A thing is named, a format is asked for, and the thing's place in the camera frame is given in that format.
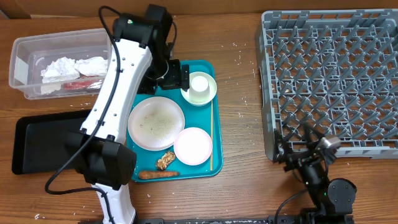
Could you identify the clear plastic waste bin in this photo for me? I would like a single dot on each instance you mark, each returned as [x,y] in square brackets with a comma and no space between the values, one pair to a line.
[30,55]

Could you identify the large pink plate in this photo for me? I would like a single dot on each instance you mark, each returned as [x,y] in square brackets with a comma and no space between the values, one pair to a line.
[155,122]

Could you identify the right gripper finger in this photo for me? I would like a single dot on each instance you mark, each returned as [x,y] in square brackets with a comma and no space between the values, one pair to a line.
[311,135]
[281,147]

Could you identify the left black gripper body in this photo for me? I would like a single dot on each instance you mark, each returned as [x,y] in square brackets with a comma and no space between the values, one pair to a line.
[166,76]

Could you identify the wooden chopstick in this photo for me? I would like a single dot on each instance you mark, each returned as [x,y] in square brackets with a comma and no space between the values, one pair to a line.
[211,137]

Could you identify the red snack wrapper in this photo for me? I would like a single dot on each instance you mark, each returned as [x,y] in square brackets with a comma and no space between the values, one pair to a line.
[83,85]

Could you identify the black rectangular tray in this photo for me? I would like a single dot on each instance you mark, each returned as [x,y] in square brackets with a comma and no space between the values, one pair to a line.
[39,141]

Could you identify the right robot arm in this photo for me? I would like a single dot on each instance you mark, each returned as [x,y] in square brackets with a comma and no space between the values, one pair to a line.
[333,199]

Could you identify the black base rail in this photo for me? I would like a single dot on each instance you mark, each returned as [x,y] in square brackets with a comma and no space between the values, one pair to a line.
[268,220]

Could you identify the gold foil wrapper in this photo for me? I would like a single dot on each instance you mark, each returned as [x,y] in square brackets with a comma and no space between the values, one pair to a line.
[165,160]

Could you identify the white paper cup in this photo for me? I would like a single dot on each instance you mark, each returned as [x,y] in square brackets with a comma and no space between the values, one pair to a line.
[199,86]

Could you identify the white napkin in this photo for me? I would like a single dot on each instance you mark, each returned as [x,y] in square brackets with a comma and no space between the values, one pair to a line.
[95,66]
[63,69]

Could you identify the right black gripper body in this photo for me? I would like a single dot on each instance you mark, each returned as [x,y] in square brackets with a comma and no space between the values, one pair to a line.
[298,158]

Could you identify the pale green bowl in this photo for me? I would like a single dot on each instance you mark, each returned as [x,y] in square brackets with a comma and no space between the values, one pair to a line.
[200,101]

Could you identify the grey dishwasher rack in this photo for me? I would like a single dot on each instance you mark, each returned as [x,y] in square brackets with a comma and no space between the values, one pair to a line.
[334,70]

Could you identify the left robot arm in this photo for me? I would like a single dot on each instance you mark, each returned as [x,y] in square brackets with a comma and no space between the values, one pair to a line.
[140,63]

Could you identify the orange carrot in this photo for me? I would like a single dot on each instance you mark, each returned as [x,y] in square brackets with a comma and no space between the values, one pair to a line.
[157,174]

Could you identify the teal plastic serving tray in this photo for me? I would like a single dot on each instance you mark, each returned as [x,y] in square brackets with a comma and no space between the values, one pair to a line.
[204,117]

